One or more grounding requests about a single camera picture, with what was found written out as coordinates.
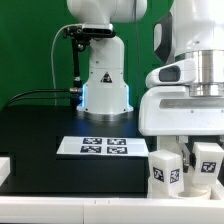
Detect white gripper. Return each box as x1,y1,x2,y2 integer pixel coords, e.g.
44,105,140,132
138,86,224,173

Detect white round stool seat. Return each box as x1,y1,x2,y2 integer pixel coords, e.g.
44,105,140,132
147,182,211,200

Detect white marker sheet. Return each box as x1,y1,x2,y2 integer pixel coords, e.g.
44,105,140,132
57,136,148,157

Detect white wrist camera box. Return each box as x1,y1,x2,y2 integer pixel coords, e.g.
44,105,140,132
145,59,196,88

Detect black base cables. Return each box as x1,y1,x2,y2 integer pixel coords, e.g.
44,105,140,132
2,87,83,110

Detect black camera stand pole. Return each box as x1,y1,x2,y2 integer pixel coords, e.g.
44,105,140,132
70,38,89,109

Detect black camera on stand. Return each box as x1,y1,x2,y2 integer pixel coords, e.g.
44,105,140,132
63,23,116,38

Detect grey camera cable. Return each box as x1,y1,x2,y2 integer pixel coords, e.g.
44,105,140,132
50,23,80,107

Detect white left rail block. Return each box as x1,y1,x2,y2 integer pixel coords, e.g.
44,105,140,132
0,157,10,186

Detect white front rail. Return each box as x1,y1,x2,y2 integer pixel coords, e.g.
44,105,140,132
0,197,224,224

